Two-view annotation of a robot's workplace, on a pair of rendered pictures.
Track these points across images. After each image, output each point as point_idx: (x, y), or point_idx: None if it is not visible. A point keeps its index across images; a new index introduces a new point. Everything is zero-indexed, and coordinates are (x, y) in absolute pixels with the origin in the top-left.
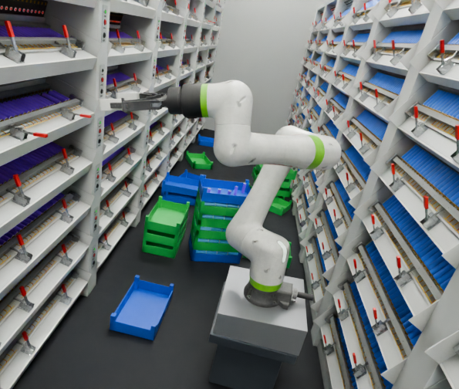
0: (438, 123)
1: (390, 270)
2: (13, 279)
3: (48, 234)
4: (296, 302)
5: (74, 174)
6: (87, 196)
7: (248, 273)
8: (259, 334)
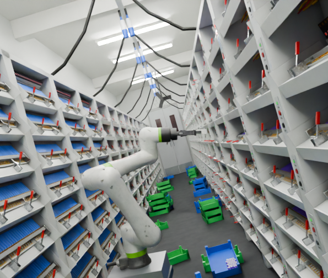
0: (47, 156)
1: (77, 222)
2: (250, 201)
3: (262, 205)
4: (117, 267)
5: (253, 177)
6: None
7: (148, 270)
8: None
